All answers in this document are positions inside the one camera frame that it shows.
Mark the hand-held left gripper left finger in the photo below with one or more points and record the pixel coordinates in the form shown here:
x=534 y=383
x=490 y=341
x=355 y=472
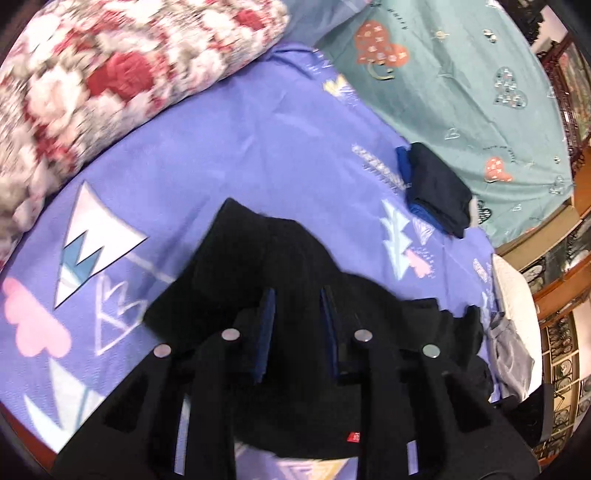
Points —
x=263 y=337

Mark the dark glass-door cabinet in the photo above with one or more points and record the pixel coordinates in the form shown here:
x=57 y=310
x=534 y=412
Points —
x=563 y=350

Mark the folded blue garment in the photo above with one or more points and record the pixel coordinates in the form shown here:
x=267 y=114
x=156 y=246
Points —
x=404 y=166

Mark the grey-blue plaid sheet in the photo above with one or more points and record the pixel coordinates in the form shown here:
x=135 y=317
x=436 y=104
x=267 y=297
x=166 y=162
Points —
x=318 y=18

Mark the purple printed bedsheet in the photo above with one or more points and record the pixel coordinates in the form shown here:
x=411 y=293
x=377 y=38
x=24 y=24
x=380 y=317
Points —
x=231 y=152

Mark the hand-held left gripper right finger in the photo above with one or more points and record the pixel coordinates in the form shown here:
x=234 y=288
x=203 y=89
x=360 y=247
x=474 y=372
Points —
x=331 y=332

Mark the folded dark navy pants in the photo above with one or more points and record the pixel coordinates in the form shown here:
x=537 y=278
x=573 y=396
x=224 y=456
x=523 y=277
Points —
x=438 y=189

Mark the black pants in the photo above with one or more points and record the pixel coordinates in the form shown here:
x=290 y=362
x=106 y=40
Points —
x=258 y=258

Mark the grey garment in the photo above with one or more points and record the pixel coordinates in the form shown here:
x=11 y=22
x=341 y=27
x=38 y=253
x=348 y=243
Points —
x=512 y=355

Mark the floral bolster pillow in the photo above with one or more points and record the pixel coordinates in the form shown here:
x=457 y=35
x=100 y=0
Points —
x=115 y=78

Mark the white pillow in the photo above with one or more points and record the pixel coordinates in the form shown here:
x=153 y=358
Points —
x=512 y=286

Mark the teal heart-print sheet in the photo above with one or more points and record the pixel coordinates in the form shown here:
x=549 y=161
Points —
x=452 y=87

